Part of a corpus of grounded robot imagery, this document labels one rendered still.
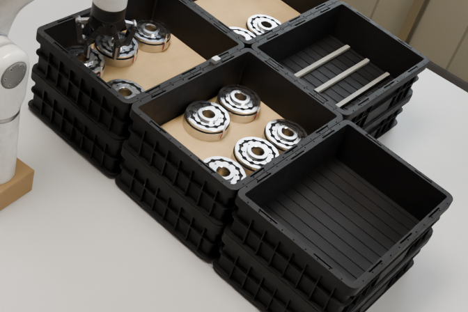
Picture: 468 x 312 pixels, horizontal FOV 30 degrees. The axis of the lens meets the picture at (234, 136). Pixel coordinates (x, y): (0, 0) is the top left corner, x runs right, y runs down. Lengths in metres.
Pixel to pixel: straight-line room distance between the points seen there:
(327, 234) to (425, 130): 0.70
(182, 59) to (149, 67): 0.10
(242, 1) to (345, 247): 0.87
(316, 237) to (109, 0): 0.66
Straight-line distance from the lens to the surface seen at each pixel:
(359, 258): 1.83
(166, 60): 2.13
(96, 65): 2.02
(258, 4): 2.43
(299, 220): 1.84
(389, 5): 3.87
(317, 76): 2.24
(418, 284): 2.03
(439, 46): 3.84
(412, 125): 2.45
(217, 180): 1.71
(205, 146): 1.92
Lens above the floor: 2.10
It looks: 40 degrees down
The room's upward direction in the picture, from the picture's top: 19 degrees clockwise
